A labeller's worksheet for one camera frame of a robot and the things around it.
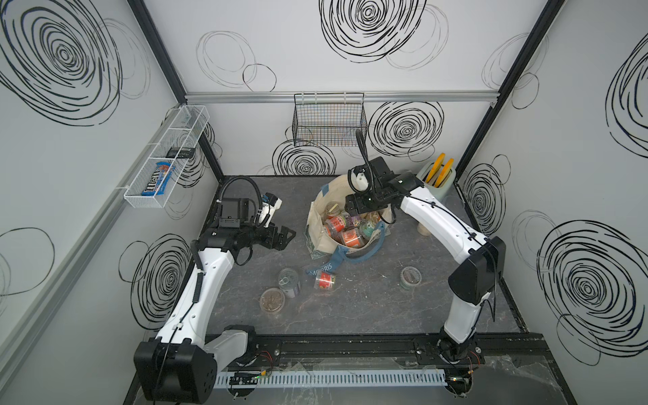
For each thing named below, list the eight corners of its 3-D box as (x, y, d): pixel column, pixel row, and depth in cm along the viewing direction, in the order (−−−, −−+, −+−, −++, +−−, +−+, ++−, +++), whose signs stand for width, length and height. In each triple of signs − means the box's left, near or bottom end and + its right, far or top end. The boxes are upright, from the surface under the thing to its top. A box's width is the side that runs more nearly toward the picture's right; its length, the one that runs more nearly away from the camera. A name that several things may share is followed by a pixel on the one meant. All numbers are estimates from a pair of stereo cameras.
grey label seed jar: (280, 298, 85) (276, 290, 79) (282, 277, 90) (279, 267, 84) (300, 298, 85) (298, 290, 79) (301, 277, 90) (299, 267, 84)
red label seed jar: (314, 292, 87) (314, 286, 82) (315, 278, 90) (314, 272, 86) (335, 292, 87) (335, 286, 82) (334, 278, 90) (335, 272, 86)
